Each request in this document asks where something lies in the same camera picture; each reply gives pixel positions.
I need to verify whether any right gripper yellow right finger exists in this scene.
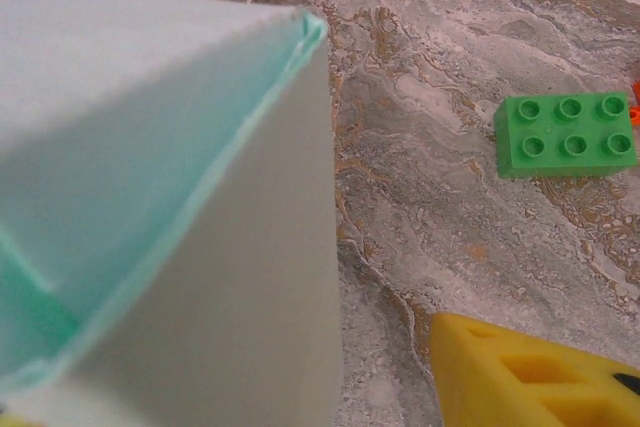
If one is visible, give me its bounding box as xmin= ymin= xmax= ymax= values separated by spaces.
xmin=430 ymin=311 xmax=640 ymax=427

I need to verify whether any light teal paper box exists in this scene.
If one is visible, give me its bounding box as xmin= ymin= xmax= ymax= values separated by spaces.
xmin=0 ymin=0 xmax=344 ymax=427

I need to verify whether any green toy brick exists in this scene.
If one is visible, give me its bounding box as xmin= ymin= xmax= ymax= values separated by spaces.
xmin=493 ymin=90 xmax=640 ymax=181

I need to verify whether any orange toy brick chassis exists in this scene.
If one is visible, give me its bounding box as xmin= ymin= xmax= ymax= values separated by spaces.
xmin=628 ymin=77 xmax=640 ymax=127

